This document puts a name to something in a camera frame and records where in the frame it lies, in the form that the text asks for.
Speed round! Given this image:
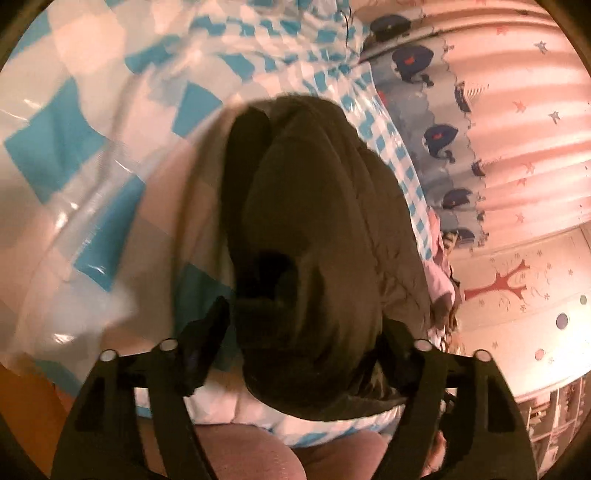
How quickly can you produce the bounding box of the pink purple clothes pile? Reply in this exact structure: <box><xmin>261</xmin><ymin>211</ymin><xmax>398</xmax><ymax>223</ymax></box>
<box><xmin>423</xmin><ymin>207</ymin><xmax>462</xmax><ymax>347</ymax></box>

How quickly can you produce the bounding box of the tree wall sticker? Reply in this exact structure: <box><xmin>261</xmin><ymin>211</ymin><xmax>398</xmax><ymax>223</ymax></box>
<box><xmin>464</xmin><ymin>260</ymin><xmax>531</xmax><ymax>301</ymax></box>

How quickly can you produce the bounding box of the blue white checkered bed cover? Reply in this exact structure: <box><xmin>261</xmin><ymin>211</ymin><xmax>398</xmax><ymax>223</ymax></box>
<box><xmin>0</xmin><ymin>0</ymin><xmax>435</xmax><ymax>448</ymax></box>

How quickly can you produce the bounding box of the whale pattern curtain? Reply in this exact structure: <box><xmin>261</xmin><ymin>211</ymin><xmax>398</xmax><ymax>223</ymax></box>
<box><xmin>353</xmin><ymin>1</ymin><xmax>590</xmax><ymax>251</ymax></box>

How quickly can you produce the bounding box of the dark olive puffer jacket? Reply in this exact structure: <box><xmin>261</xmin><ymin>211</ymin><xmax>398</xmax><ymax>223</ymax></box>
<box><xmin>172</xmin><ymin>93</ymin><xmax>433</xmax><ymax>422</ymax></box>

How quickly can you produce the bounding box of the pink trouser leg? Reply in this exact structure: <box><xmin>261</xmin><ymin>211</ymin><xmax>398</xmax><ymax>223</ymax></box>
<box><xmin>195</xmin><ymin>424</ymin><xmax>388</xmax><ymax>480</ymax></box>

